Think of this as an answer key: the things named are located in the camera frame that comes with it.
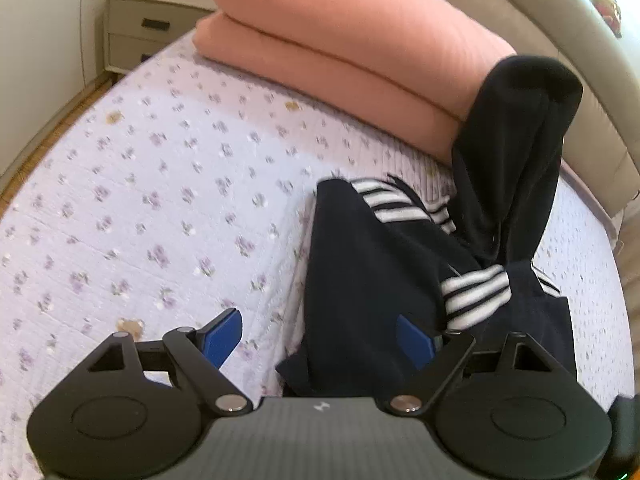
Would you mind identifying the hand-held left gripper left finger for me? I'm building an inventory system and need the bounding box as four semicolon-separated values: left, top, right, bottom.
75;308;254;416

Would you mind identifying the folded pink blanket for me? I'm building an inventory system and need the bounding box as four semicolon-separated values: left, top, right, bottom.
193;0;517;165

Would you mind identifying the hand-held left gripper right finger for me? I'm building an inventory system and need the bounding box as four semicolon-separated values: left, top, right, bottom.
382;314;566;417

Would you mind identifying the navy sweater with striped cuffs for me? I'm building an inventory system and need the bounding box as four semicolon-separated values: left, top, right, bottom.
276;56;584;399

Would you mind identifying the red figure decoration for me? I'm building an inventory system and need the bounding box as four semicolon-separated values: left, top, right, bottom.
591;0;624;39

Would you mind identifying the beige padded headboard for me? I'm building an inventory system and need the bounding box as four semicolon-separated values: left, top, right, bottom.
457;0;640;216

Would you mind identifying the grey nightstand with drawers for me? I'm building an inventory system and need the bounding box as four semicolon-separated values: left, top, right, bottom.
103;0;219;76

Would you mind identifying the floral lilac bed sheet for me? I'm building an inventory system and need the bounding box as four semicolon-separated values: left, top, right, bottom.
0;30;629;480

